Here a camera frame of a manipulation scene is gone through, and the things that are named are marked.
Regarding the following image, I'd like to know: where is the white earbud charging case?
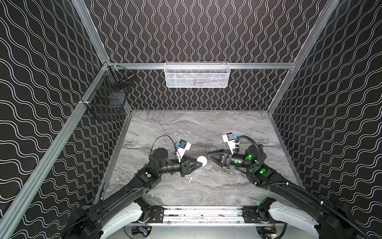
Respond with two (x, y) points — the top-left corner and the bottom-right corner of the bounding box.
(197, 156), (208, 167)

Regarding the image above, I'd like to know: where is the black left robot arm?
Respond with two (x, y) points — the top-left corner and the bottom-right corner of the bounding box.
(61, 148), (208, 239)

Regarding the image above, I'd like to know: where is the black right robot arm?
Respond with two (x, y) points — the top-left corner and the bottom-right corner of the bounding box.
(207, 144), (368, 239)

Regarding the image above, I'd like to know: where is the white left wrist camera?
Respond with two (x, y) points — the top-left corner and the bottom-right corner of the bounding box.
(175, 139), (192, 162)

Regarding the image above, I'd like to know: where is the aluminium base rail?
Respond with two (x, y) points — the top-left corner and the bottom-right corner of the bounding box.
(121, 204), (281, 226)

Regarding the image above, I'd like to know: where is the white wire mesh basket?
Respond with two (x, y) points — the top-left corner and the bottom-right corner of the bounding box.
(164, 67), (231, 88)

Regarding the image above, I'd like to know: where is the black wire basket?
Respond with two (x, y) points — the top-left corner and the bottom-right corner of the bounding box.
(85, 66), (135, 121)

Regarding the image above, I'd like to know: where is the aluminium frame back bar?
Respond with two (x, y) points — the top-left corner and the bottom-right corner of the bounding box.
(109, 62), (296, 70)

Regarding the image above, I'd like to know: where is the aluminium frame post left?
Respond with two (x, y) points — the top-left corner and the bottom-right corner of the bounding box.
(1, 1), (109, 239)

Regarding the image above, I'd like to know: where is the aluminium frame post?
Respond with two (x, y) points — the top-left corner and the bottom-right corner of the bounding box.
(268, 0), (340, 116)
(1, 1), (109, 239)

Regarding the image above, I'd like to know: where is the aluminium frame post right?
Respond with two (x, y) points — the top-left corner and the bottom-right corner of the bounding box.
(268, 0), (340, 116)

